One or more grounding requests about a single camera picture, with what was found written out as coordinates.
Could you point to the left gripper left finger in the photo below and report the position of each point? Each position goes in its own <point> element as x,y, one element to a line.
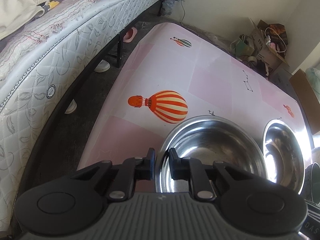
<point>125,175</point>

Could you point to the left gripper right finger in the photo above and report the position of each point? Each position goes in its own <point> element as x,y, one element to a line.
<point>195,173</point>

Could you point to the steel bowl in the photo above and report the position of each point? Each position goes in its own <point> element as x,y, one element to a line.
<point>208,138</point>
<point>283,156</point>

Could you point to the teal ceramic bowl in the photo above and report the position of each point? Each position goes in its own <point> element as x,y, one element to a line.
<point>311,183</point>

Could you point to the white shoe under bed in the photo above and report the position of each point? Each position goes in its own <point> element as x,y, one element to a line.
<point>103,66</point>

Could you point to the brown cardboard box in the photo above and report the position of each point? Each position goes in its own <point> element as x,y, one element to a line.
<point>307,98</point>

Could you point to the pink slipper under bed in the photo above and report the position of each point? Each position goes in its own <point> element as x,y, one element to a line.
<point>130,35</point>

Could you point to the green paper bag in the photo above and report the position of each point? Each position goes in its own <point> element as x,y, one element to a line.
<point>243,46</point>

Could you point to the white quilted mattress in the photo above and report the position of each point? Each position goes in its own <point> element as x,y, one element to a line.
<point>39,64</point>

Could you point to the open box with clutter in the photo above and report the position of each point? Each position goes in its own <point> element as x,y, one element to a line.
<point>262,49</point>

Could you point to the green white plastic bag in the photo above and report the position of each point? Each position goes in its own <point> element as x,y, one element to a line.
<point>312,75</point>

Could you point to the beige cloth on bed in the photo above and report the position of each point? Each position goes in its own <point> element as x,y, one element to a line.
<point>16,13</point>

